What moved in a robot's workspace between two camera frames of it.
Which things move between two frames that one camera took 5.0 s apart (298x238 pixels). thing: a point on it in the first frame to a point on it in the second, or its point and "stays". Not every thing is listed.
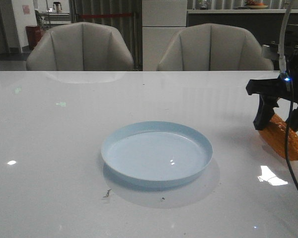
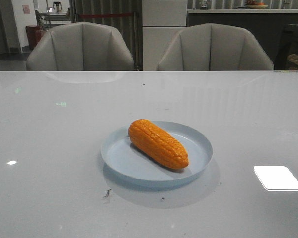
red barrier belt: x=91 y=15 stays
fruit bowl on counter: x=255 y=4 stays
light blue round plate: x=155 y=153 stays
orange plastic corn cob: x=274 y=134 to x=151 y=139
